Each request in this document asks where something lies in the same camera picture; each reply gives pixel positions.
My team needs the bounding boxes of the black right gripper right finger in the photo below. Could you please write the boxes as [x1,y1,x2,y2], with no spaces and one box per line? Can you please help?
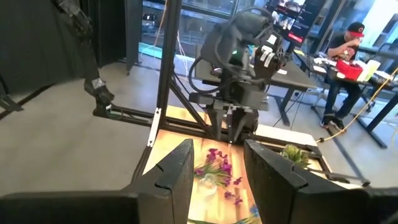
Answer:
[243,139,398,224]

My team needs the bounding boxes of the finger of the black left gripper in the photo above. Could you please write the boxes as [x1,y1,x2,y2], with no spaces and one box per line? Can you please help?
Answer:
[207,108,228,141]
[229,110,259,144]

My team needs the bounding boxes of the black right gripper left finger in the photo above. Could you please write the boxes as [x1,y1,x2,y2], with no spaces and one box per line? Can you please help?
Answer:
[0,138,195,224]

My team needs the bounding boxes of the ribbed clear glass vase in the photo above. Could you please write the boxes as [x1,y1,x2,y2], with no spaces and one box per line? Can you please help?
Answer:
[197,173,218,197]

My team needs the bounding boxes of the purple artificial flower stem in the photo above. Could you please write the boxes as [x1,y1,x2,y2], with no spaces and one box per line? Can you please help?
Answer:
[194,148,244,207]

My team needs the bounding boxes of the green artificial succulent plant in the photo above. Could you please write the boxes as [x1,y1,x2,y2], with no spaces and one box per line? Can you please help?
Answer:
[279,144,311,169]

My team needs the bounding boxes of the person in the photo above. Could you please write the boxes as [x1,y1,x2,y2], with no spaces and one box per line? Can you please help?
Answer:
[320,21,366,131]

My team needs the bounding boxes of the red container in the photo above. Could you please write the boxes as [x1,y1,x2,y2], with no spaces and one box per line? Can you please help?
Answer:
[335,58,364,81]

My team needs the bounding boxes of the dark work table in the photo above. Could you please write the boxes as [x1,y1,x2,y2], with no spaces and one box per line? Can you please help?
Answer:
[310,55,398,149]

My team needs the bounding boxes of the black taped stand leg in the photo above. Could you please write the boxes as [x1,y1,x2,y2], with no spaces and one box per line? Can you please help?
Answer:
[52,0,116,118]

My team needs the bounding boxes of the pale yellow cup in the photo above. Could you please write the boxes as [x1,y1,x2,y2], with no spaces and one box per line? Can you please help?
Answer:
[362,58,382,82]

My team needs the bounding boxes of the silver metal bracket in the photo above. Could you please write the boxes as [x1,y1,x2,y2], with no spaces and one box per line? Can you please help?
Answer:
[146,107,162,147]

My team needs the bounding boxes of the black aluminium rig frame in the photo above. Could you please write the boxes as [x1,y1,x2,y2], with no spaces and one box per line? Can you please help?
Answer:
[93,0,371,189]

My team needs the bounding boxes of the white hanging cable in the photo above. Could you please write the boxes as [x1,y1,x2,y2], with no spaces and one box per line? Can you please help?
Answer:
[139,0,190,77]

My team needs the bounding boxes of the wall display screen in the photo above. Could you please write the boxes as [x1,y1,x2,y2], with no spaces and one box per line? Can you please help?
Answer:
[266,0,324,44]

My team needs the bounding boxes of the yellow extension cable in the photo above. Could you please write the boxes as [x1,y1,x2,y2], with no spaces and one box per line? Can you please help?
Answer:
[315,67,398,144]

